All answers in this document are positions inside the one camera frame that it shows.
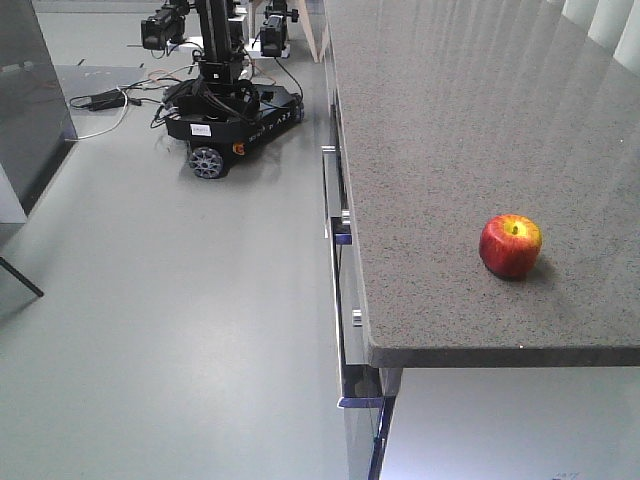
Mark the light wooden frame leg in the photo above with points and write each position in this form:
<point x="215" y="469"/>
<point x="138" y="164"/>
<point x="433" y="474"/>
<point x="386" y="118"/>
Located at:
<point x="310" y="30"/>

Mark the black power adapter with cables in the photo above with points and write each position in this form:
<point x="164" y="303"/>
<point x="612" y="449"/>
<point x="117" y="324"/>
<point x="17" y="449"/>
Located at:
<point x="117" y="98"/>

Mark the grey stone counter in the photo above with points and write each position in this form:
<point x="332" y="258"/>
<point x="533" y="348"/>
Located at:
<point x="454" y="112"/>

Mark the red yellow apple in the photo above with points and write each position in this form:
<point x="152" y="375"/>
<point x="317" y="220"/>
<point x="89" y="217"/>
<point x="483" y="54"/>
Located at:
<point x="509" y="245"/>

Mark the black wheeled mobile robot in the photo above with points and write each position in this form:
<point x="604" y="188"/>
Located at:
<point x="220" y="114"/>

